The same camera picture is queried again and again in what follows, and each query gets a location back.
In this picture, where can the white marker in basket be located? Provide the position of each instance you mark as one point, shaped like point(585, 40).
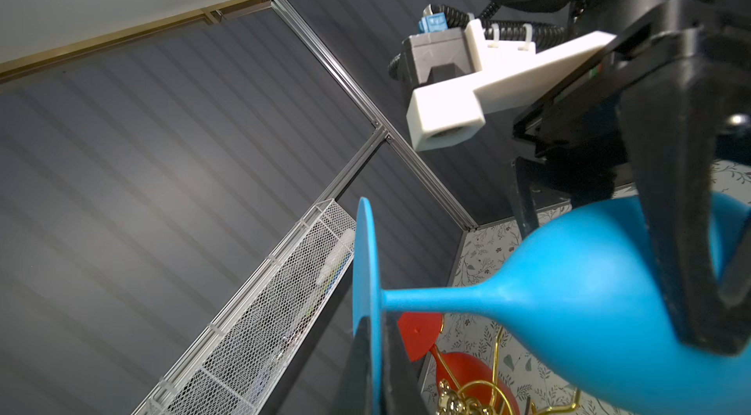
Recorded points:
point(336, 258)

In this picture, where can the red wine glass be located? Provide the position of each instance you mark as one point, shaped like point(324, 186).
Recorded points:
point(419, 332)

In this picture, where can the blue wine glass front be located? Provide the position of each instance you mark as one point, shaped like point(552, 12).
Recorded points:
point(578, 293)

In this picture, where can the white mesh wall basket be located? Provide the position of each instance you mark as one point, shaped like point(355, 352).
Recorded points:
point(239, 358)

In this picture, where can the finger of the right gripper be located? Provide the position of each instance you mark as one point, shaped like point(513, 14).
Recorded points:
point(674, 124)
point(523, 176)

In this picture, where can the gold wire glass rack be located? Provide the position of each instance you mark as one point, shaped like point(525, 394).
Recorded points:
point(469, 386)

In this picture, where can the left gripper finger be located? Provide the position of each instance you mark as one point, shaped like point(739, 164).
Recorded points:
point(399, 392)

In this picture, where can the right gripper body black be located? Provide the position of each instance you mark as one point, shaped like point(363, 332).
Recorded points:
point(574, 126)

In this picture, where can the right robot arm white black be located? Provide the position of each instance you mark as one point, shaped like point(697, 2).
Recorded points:
point(667, 97)

